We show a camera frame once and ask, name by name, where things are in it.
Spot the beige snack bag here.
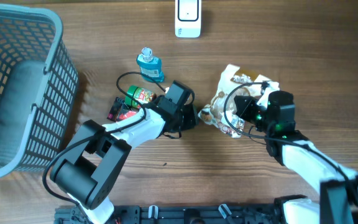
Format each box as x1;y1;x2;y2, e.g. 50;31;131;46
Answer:
198;64;280;138

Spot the blue mouthwash bottle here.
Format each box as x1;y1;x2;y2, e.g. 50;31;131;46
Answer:
136;47;165;83

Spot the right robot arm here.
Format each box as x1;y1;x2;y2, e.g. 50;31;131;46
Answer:
234;91;358;223

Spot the white barcode scanner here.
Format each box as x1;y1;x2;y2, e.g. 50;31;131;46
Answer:
175;0;202;38

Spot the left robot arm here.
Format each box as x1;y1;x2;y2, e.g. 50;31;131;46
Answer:
44;81;198;223

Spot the grey plastic shopping basket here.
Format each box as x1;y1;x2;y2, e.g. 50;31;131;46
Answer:
0;4;79;178

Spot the red black snack packet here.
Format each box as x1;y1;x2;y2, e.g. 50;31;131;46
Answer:
107;97;138;122

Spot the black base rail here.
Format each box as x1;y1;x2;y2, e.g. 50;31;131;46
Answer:
53;203;285;224

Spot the green lidded jar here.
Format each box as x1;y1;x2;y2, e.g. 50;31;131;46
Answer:
124;85;157;109

